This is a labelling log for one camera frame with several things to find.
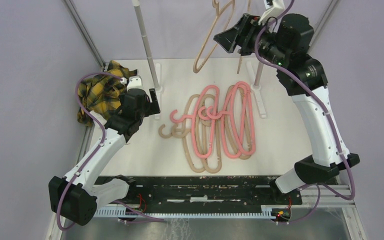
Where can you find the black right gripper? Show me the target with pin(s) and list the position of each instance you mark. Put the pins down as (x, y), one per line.
(247, 26)

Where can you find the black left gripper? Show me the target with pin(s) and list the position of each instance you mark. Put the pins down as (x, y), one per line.
(151, 107)

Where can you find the beige hanger hung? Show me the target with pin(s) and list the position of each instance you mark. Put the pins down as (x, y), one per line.
(249, 2)
(219, 10)

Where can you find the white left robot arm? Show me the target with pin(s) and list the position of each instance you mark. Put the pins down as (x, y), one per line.
(76, 196)

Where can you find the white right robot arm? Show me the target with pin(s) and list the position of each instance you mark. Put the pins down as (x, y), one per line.
(305, 82)

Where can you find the left white rack foot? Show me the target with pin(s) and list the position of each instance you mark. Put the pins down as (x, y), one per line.
(157, 92)

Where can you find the white rack foot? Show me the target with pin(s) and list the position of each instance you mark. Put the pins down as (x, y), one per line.
(257, 93)
(157, 92)

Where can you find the beige hanger with left hook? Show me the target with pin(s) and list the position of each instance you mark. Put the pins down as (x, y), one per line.
(183, 132)

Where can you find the pink hanger left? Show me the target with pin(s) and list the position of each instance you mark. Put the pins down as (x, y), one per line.
(200, 112)

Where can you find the pink hanger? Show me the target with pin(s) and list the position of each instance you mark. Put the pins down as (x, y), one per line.
(236, 142)
(200, 112)

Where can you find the right grey rack pole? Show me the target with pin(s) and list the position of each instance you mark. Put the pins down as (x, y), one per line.
(256, 84)

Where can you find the grey rack pole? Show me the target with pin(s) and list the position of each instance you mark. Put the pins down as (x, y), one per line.
(256, 84)
(152, 68)

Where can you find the right white rack foot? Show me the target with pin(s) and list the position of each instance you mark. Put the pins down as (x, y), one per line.
(257, 93)

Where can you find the yellow plaid shirt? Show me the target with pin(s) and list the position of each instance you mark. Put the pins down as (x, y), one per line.
(100, 93)

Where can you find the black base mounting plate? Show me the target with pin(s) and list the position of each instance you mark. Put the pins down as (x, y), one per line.
(214, 195)

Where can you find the pink hanger right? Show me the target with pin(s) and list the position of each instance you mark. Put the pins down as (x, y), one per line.
(236, 142)

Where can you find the left grey rack pole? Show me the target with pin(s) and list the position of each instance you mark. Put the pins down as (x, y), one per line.
(152, 68)

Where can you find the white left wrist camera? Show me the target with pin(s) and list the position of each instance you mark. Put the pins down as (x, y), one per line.
(134, 82)

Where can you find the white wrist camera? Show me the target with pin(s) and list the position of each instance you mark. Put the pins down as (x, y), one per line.
(134, 82)
(273, 8)

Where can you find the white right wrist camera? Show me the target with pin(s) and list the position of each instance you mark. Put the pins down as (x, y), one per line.
(273, 8)

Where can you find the white slotted cable duct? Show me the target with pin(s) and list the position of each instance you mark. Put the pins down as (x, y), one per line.
(118, 211)

